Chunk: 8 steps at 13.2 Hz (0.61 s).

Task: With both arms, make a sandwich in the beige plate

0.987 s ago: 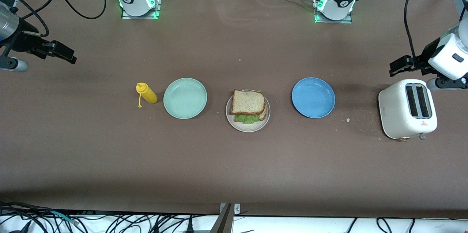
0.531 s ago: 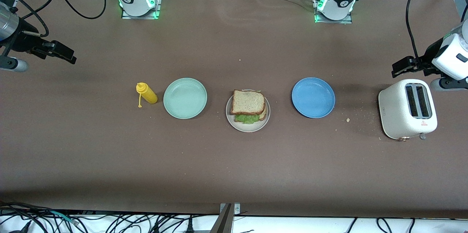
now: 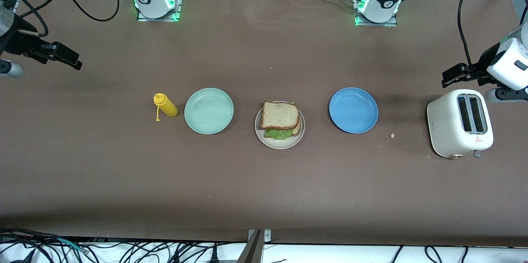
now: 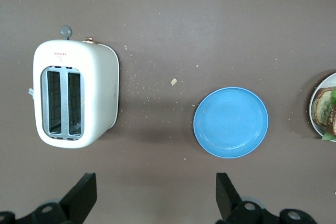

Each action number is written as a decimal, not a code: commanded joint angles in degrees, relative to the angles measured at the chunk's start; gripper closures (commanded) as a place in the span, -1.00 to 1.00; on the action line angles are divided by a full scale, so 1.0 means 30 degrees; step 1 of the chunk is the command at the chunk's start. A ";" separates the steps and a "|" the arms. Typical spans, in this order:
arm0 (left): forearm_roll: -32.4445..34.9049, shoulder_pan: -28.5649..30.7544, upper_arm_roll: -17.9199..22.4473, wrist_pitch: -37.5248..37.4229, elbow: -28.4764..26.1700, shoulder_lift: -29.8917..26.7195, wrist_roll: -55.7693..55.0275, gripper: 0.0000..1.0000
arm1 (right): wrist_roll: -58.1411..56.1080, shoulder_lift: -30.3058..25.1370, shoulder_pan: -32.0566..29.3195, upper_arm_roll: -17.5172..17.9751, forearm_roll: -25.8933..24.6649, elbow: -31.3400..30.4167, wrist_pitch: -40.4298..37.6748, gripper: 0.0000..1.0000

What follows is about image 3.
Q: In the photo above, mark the white toaster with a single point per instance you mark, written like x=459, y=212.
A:
x=447, y=126

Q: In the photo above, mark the green round plate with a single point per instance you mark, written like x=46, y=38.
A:
x=208, y=111

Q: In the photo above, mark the beige round plate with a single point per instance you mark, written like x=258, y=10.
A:
x=279, y=144

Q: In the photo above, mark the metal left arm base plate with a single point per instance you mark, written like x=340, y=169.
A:
x=375, y=24

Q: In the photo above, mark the blue round plate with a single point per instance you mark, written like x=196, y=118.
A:
x=353, y=110

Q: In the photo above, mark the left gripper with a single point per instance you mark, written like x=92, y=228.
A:
x=488, y=60

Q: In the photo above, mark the brown bread slice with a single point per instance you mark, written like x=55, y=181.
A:
x=297, y=130
x=280, y=115

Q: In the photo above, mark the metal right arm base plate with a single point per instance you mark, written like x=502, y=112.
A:
x=156, y=19

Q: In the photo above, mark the metal table edge bracket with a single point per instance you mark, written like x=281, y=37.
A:
x=253, y=250

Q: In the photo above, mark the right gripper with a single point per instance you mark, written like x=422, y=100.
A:
x=17, y=43

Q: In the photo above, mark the yellow mustard squeeze bottle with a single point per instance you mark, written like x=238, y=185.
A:
x=167, y=106

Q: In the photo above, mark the green lettuce leaf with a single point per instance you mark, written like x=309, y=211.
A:
x=278, y=133

